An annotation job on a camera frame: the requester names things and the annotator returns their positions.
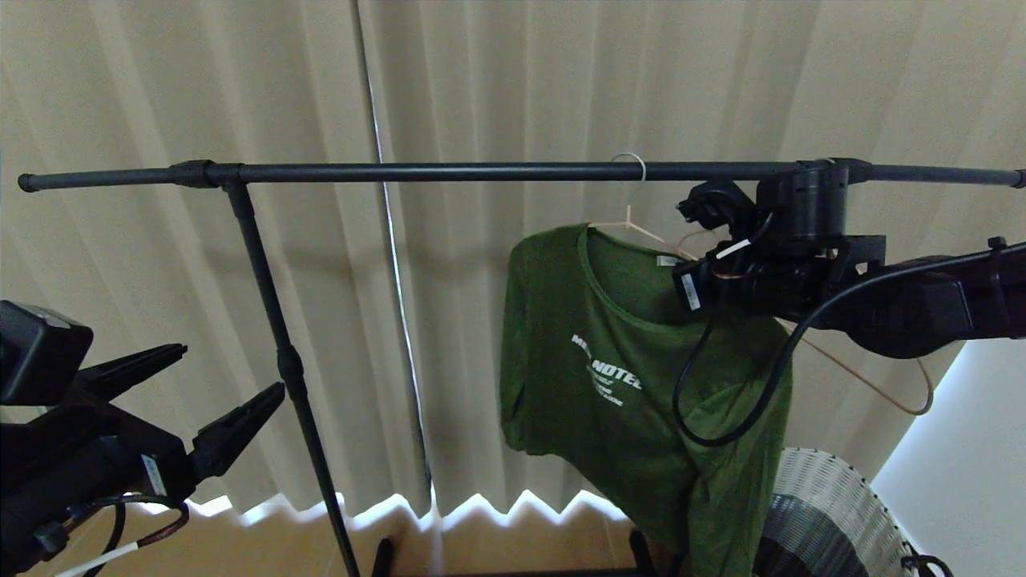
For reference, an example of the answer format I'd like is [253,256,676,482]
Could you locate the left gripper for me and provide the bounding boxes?
[0,343,287,575]

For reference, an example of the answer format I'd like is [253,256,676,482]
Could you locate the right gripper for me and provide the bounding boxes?
[672,254,839,322]

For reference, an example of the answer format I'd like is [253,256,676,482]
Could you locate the green t-shirt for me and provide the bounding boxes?
[500,224,794,577]

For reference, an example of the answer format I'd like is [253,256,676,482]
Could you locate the white laundry basket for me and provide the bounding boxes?
[753,447,955,577]

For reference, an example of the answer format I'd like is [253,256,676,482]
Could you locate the black clothes rack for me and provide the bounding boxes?
[18,158,1026,577]

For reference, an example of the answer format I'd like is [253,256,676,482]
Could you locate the beige curtain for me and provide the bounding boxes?
[0,0,1026,518]

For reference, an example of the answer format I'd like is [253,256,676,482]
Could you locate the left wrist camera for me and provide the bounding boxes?
[0,300,95,407]

